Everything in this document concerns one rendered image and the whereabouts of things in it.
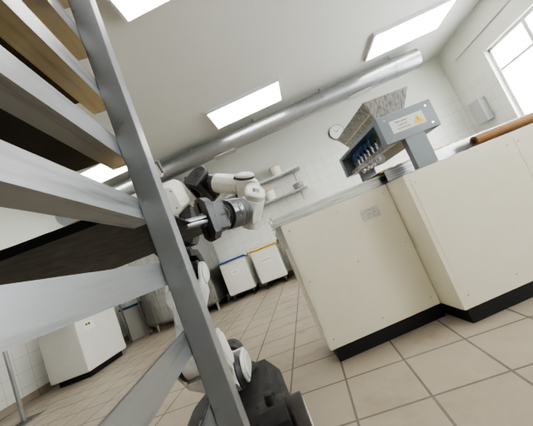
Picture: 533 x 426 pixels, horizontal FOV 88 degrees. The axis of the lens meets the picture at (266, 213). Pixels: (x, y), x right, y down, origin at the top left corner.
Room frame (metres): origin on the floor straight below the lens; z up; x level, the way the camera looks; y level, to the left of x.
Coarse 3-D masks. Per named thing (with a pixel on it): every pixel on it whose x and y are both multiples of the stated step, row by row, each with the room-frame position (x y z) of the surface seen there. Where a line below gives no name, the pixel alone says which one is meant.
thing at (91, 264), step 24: (48, 240) 0.40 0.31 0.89; (72, 240) 0.43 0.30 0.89; (96, 240) 0.49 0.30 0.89; (120, 240) 0.57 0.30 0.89; (144, 240) 0.67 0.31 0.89; (0, 264) 0.40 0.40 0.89; (24, 264) 0.45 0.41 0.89; (48, 264) 0.52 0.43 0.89; (72, 264) 0.61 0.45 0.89; (96, 264) 0.73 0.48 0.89; (120, 264) 0.92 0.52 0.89
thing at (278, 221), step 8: (384, 176) 1.67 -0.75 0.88; (360, 184) 1.66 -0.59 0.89; (368, 184) 1.67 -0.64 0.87; (376, 184) 1.67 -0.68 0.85; (344, 192) 1.66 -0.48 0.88; (352, 192) 1.66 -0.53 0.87; (360, 192) 1.66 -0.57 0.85; (320, 200) 1.65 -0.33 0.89; (328, 200) 1.65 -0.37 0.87; (336, 200) 1.65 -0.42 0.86; (304, 208) 1.64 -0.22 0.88; (312, 208) 1.64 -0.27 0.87; (320, 208) 1.65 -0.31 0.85; (280, 216) 1.63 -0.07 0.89; (288, 216) 1.63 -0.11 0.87; (296, 216) 1.64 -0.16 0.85; (280, 224) 1.63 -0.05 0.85
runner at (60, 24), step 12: (24, 0) 0.28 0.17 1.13; (36, 0) 0.28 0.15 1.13; (48, 0) 0.29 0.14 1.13; (36, 12) 0.29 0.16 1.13; (48, 12) 0.30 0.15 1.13; (60, 12) 0.31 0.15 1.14; (48, 24) 0.31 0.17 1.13; (60, 24) 0.32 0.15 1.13; (72, 24) 0.34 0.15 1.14; (60, 36) 0.33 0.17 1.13; (72, 36) 0.34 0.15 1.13; (72, 48) 0.36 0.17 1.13; (84, 48) 0.36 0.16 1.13
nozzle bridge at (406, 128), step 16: (400, 112) 1.48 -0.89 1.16; (416, 112) 1.49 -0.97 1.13; (432, 112) 1.49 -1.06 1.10; (368, 128) 1.58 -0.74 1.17; (384, 128) 1.47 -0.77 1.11; (400, 128) 1.48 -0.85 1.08; (416, 128) 1.48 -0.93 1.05; (432, 128) 1.53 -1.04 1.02; (368, 144) 1.82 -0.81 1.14; (384, 144) 1.49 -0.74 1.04; (400, 144) 1.60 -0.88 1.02; (416, 144) 1.48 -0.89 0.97; (352, 160) 2.15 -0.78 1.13; (368, 160) 1.81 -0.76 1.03; (384, 160) 2.03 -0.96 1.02; (416, 160) 1.48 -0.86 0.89; (432, 160) 1.48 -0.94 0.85; (368, 176) 2.16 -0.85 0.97
